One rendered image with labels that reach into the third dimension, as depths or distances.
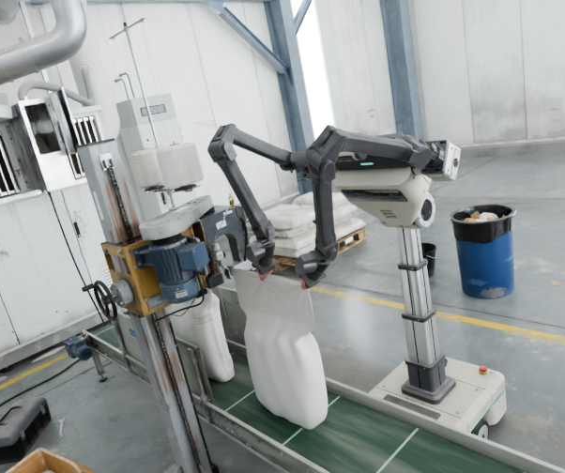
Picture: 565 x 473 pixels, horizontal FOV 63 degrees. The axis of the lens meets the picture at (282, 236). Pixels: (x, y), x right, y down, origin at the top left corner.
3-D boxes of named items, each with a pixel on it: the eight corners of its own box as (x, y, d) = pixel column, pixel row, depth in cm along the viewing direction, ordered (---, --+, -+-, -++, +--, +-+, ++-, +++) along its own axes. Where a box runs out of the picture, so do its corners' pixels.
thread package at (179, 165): (213, 179, 189) (203, 138, 184) (177, 190, 178) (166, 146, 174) (190, 180, 201) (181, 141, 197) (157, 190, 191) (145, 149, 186)
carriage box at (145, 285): (208, 287, 214) (191, 222, 206) (143, 319, 193) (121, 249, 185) (180, 280, 232) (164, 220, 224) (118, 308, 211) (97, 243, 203)
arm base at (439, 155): (427, 143, 170) (421, 175, 169) (416, 135, 164) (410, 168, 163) (450, 141, 164) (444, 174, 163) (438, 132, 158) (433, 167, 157)
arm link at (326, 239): (337, 159, 135) (317, 143, 143) (320, 166, 134) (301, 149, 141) (342, 257, 166) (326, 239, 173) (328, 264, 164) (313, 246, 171)
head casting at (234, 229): (253, 256, 232) (240, 199, 224) (214, 275, 217) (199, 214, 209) (219, 251, 254) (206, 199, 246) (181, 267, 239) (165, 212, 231)
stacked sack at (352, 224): (369, 227, 569) (367, 216, 565) (334, 246, 527) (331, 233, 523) (342, 226, 600) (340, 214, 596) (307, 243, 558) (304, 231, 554)
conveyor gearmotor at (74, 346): (101, 356, 340) (95, 338, 336) (81, 366, 331) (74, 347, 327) (85, 345, 362) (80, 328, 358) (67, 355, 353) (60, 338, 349)
